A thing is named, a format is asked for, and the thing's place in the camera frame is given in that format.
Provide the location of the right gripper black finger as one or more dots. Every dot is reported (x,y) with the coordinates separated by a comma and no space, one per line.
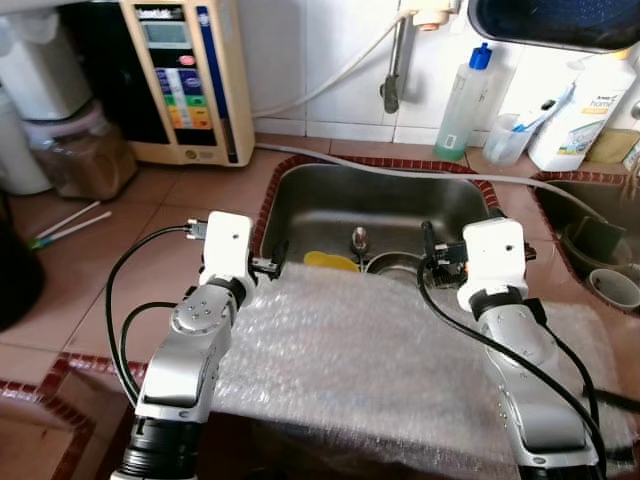
(429,240)

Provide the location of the round steel dish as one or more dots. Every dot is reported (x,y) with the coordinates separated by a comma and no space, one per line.
(395,265)

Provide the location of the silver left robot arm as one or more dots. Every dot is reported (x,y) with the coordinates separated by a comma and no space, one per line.
(190,350)

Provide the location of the large steel sink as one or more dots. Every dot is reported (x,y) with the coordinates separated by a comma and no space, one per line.
(380,210)

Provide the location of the steel spoon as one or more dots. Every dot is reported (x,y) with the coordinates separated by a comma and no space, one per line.
(358,240)

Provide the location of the clear bubble wrap sheet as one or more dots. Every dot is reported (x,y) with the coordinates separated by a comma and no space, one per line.
(380,350)

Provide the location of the clear measuring cup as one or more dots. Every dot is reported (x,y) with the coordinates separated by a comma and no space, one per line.
(510,140)

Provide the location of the clear bottle with blue cap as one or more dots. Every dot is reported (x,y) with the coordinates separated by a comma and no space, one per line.
(465,105)

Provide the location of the dark pot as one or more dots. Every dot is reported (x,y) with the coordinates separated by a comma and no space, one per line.
(595,242)

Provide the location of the small steel sink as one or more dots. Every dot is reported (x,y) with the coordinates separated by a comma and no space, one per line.
(590,200)

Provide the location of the grey bowl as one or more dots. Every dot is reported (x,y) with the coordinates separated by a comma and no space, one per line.
(612,288)

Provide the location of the blue and white toothbrush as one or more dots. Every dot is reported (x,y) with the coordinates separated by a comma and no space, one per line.
(545,110)

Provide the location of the white stick with green tip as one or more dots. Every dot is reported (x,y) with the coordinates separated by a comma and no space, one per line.
(70,230)
(70,218)

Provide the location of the white detergent bottle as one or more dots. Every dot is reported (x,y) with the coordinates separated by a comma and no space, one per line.
(585,110)

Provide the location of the yellow sponge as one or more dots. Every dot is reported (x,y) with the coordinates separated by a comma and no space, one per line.
(612,148)

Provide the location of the beige water ionizer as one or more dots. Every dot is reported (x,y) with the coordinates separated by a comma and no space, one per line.
(185,80)

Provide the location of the clear jar of brown powder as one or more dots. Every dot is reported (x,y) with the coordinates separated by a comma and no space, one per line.
(85,155)

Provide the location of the large black round appliance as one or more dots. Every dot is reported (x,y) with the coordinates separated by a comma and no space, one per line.
(15,270)

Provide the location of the dark blue tray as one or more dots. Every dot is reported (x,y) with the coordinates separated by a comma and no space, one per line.
(555,20)

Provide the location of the white canister with green band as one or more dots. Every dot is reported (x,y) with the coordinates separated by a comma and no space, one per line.
(15,150)

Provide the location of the white plastic container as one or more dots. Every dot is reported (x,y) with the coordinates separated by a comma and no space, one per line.
(45,70)

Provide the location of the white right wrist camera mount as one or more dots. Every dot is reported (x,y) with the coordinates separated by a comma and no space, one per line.
(492,258)

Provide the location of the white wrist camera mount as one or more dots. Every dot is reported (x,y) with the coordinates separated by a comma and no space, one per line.
(492,258)
(225,245)

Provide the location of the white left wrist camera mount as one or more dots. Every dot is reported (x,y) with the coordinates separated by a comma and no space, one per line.
(225,245)

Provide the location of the wall faucet with cream diverter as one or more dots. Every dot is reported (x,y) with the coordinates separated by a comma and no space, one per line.
(410,50)

